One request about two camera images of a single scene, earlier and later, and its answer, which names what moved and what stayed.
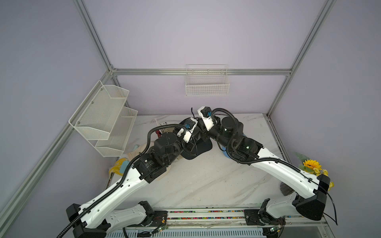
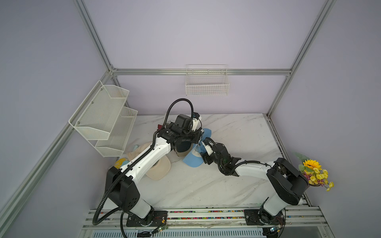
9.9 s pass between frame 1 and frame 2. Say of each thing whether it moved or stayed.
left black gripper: stayed
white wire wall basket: stayed
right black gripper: moved
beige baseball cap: stayed
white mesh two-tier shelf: stayed
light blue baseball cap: moved
